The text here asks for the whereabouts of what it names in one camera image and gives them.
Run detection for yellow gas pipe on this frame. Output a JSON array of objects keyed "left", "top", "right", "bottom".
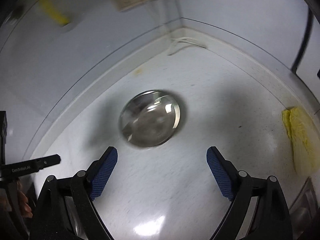
[{"left": 37, "top": 0, "right": 71, "bottom": 27}]

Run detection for person's left hand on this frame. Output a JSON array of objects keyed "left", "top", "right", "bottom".
[{"left": 1, "top": 181, "right": 33, "bottom": 218}]

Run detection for stainless steel sink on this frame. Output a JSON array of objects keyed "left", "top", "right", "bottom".
[{"left": 289, "top": 177, "right": 319, "bottom": 239}]

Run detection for black power cable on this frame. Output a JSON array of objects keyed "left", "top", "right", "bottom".
[{"left": 291, "top": 10, "right": 315, "bottom": 73}]

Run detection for yellow cloth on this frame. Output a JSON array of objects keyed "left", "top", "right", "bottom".
[{"left": 282, "top": 107, "right": 319, "bottom": 177}]

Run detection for white power cable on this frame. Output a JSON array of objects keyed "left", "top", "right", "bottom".
[{"left": 147, "top": 0, "right": 208, "bottom": 56}]

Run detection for small steel bowl back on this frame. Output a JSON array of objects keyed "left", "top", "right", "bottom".
[{"left": 119, "top": 90, "right": 181, "bottom": 148}]

